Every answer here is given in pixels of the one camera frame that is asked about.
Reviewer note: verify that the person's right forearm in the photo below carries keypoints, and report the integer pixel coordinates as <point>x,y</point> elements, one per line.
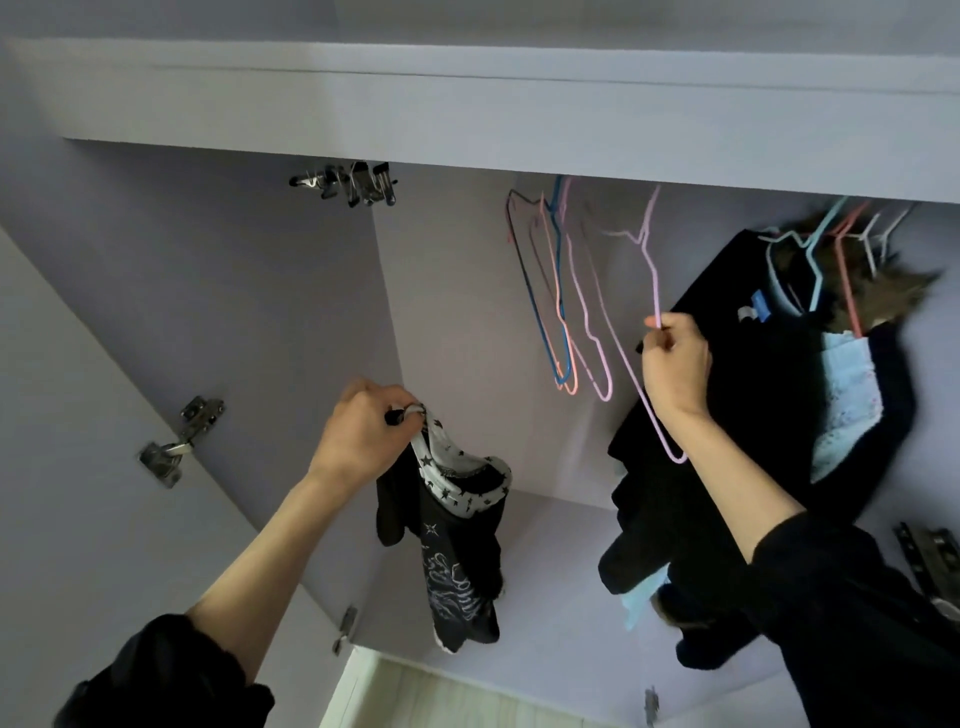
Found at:
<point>735,480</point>

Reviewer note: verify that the person's left hand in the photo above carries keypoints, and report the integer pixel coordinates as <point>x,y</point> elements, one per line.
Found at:
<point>368,435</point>

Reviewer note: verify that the bunch of pastel hangers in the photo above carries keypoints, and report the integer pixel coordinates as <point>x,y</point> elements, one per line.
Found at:
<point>558,360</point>

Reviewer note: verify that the person's right hand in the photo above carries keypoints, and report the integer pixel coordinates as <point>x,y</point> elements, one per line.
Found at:
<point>678,368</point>

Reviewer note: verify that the grey wardrobe shelf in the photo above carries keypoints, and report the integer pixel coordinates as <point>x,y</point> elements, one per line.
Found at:
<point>450,113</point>

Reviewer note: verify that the black star-trim graphic t-shirt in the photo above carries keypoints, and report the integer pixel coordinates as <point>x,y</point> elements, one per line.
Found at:
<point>458,570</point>

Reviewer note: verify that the person's left forearm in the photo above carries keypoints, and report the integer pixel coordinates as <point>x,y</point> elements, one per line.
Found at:
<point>255,585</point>

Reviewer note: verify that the light blue knit sweater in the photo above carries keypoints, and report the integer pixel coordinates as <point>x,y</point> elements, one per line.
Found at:
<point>848,398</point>

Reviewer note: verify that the light grey wardrobe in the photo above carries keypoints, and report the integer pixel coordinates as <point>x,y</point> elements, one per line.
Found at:
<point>90,450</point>

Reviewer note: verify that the light blue plastic hanger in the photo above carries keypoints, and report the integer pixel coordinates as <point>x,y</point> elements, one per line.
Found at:
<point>812,270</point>

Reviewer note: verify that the cluster of metal clips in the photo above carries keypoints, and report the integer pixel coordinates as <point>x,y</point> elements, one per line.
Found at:
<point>360,183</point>

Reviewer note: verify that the black top with blue label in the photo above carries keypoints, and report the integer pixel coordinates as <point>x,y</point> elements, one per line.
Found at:
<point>720,390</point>

